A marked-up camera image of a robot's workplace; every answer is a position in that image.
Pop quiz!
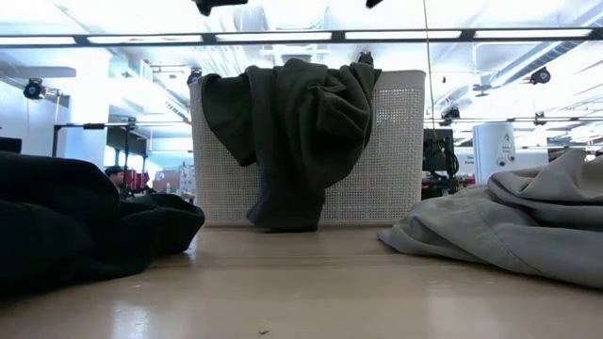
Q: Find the grey beige garment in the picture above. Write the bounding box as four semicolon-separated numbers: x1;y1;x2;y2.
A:
376;149;603;289

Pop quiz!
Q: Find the large black garment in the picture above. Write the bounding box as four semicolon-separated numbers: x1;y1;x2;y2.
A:
0;150;206;298

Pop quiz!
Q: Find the dark green garment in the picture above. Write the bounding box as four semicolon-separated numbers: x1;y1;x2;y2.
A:
200;56;383;234

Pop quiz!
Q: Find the black monitor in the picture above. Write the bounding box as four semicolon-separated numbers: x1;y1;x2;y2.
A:
422;127;461;180

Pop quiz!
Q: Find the person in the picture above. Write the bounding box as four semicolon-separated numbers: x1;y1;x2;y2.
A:
104;165;136;199

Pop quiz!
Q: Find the red tool cabinet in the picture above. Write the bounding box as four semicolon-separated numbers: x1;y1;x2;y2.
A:
125;169;152;190

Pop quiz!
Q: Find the thin hanging cable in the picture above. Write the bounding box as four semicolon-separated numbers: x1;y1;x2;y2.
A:
422;0;437;131

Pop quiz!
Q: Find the white column with signs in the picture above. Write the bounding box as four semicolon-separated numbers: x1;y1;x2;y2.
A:
472;121;518;185

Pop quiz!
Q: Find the white perforated plastic laundry basket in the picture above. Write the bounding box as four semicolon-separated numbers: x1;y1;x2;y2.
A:
187;69;428;227

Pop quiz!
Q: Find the black shelf with red boxes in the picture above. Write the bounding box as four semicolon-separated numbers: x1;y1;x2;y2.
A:
421;176;475;202

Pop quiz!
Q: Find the black metal rack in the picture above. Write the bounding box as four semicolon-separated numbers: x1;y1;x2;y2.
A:
51;121;152;173

